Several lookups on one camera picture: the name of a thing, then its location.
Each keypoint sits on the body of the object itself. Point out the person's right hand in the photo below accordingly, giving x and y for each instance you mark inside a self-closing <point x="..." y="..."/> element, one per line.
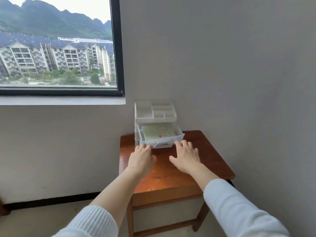
<point x="187" y="159"/>

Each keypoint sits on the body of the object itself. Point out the person's left hand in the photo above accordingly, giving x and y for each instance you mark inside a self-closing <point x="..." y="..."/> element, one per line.
<point x="141" y="161"/>

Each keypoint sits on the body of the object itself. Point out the person's right middle finger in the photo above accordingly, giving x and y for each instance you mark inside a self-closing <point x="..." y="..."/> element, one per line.
<point x="185" y="146"/>

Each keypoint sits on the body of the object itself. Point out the person's left thumb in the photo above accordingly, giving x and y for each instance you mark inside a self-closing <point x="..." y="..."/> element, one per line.
<point x="154" y="159"/>

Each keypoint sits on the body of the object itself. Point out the person's right thumb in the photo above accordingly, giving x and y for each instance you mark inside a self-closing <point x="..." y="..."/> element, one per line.
<point x="174" y="160"/>

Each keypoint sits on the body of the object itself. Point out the person's left little finger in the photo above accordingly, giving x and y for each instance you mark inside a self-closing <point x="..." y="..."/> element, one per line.
<point x="135" y="153"/>

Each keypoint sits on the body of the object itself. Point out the person's left middle finger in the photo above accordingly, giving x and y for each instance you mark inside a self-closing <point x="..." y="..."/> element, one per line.
<point x="144" y="148"/>

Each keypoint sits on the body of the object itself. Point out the person's right little finger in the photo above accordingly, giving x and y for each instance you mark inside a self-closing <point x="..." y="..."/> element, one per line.
<point x="196" y="153"/>

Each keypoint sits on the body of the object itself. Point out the person's left forearm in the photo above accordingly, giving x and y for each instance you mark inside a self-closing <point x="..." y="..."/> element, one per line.
<point x="108" y="202"/>

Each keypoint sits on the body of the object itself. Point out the person's right forearm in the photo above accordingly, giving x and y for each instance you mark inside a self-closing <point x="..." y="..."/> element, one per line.
<point x="234" y="207"/>

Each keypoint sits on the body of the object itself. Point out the brown wooden side table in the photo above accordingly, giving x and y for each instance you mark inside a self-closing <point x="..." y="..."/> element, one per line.
<point x="167" y="175"/>

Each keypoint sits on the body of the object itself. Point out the white plastic drawer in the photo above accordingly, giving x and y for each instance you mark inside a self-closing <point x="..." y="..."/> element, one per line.
<point x="160" y="142"/>

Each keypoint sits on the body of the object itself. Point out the light green paper booklet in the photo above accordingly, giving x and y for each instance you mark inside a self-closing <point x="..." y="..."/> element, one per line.
<point x="158" y="132"/>

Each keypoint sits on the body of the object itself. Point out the white plastic drawer organizer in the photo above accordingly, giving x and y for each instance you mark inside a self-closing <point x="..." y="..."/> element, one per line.
<point x="155" y="112"/>

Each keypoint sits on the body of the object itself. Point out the white window sill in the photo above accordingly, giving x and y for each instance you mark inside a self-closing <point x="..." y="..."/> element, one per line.
<point x="61" y="100"/>

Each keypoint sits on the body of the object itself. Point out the black baseboard strip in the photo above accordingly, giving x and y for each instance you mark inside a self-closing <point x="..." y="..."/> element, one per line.
<point x="49" y="199"/>

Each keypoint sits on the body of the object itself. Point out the black framed window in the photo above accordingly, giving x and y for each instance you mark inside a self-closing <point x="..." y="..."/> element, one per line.
<point x="120" y="46"/>

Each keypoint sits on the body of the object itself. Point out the row of apartment buildings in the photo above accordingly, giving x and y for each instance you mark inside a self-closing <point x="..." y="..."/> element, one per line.
<point x="49" y="56"/>

